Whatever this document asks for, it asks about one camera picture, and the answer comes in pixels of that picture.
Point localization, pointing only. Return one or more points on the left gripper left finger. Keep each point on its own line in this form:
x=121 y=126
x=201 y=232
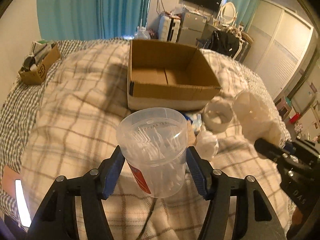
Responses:
x=97 y=185

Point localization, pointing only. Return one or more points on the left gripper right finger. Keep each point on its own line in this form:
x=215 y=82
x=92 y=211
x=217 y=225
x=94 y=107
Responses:
x=215 y=187

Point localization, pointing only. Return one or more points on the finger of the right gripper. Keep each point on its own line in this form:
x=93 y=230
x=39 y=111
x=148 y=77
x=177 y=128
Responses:
x=270 y=151

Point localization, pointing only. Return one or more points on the white lace cloth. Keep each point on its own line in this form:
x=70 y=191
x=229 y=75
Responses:
x=259 y=119

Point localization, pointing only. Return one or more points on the clear plastic floss jar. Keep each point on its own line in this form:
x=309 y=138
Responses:
x=154 y=142

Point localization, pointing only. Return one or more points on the right hand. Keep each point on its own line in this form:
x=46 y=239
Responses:
x=297 y=218

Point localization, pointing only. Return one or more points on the white crumpled tissue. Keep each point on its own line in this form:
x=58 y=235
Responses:
x=207 y=145

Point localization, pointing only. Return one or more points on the cream plaid blanket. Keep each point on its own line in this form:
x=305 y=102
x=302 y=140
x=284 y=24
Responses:
x=132 y=214

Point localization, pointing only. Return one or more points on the blue tissue pack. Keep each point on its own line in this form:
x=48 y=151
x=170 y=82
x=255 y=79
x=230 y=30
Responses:
x=196 y=121

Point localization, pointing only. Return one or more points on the black bag on chair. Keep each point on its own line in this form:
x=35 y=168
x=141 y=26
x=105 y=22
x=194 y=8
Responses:
x=223 y=42

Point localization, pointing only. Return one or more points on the large cardboard box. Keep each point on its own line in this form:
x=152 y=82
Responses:
x=164 y=74

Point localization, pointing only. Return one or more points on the small cardboard box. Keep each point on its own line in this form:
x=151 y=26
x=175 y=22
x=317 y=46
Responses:
x=37 y=63

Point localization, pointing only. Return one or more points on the white oval mirror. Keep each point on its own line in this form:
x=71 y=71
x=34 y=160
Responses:
x=227 y=14

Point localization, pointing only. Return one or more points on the silver mini fridge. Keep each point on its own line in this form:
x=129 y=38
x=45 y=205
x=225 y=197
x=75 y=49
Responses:
x=191 y=28

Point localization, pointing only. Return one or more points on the clear water jug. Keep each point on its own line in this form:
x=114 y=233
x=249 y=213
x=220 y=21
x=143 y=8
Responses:
x=142 y=34

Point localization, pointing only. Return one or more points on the white suitcase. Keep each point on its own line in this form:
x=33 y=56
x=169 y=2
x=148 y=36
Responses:
x=168 y=28

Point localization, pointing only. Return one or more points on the teal curtain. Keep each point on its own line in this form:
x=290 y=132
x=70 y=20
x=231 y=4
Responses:
x=90 y=19

